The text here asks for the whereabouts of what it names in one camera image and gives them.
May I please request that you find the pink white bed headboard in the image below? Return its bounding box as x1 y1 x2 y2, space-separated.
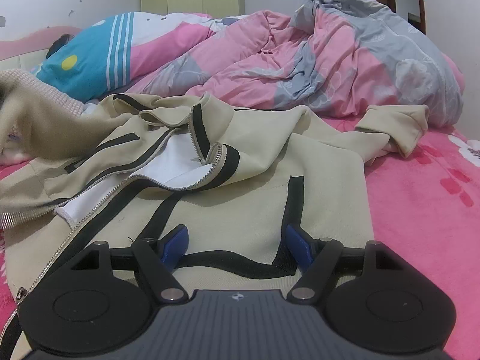
0 26 83 70

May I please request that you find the teal pink printed blanket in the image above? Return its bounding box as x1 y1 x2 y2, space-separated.
32 12 226 104

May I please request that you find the beige black-striped zip jacket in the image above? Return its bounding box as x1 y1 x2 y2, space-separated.
0 69 430 360

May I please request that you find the pink grey floral quilt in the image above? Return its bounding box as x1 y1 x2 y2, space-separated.
125 0 464 128

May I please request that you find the beige knit sweater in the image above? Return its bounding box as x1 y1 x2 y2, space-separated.
11 69 86 116

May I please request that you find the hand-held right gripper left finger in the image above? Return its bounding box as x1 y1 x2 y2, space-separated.
69 224 189 303

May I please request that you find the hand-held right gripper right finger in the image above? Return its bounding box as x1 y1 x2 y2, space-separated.
285 224 408 304

